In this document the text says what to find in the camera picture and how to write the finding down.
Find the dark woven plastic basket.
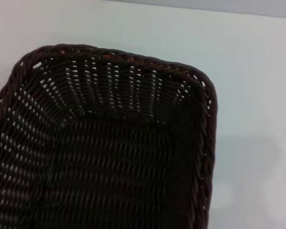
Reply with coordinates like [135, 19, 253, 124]
[0, 43, 217, 229]

